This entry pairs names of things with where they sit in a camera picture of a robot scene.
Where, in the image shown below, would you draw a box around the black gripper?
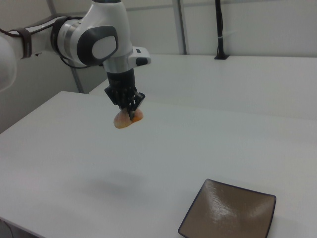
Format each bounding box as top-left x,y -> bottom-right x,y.
104,69 -> 147,119

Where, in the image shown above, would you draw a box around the orange speckled bread loaf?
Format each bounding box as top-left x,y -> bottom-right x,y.
112,107 -> 145,130

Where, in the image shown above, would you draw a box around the square brown ceramic plate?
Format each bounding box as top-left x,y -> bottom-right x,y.
177,178 -> 277,238

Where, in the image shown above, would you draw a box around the black pole with clamp base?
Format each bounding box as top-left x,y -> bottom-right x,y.
213,0 -> 231,60

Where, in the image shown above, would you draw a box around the dark velcro strap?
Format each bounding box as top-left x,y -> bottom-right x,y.
9,27 -> 33,60

